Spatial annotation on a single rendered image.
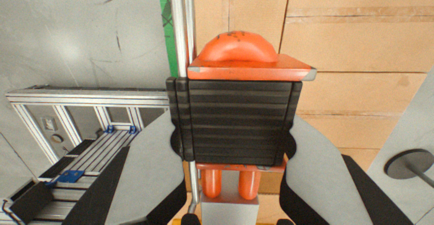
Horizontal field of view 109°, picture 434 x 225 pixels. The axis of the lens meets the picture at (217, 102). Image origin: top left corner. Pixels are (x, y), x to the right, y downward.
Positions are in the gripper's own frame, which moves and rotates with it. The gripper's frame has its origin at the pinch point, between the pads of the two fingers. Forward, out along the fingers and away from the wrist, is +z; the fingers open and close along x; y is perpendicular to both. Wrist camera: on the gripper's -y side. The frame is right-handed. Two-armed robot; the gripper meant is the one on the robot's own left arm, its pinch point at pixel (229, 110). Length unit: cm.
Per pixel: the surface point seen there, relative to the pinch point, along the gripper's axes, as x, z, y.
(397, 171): 176, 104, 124
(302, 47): 29, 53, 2
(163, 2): -41, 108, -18
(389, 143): 154, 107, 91
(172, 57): -40, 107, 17
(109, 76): -95, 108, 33
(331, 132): 53, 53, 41
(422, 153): 185, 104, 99
